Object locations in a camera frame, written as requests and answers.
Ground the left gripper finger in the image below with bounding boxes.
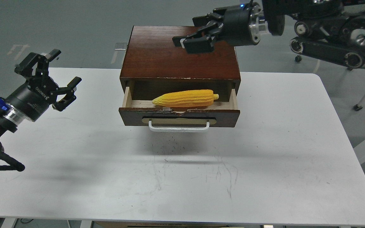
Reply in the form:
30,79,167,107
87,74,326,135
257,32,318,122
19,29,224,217
52,77,82,111
14,49,61,91

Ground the wooden drawer with white handle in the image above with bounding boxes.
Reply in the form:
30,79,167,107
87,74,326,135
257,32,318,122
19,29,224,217
119,87,240,132

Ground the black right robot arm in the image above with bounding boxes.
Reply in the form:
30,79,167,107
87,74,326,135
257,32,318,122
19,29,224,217
172,0,365,69

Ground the dark wooden cabinet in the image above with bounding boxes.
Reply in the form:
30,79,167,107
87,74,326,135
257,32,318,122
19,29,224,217
120,25,241,91

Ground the yellow corn cob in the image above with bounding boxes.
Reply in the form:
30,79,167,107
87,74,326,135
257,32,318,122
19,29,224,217
152,89,219,108

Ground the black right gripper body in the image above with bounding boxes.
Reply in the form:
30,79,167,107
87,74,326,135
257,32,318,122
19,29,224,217
216,4,262,46

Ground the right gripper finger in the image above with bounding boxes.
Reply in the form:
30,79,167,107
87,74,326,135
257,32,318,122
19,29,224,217
192,8,227,28
172,28,221,54

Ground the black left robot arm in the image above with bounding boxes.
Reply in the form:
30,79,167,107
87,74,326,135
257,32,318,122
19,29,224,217
0,49,81,172

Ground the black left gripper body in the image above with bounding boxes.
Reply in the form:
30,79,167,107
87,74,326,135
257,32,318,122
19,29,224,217
5,83,53,122

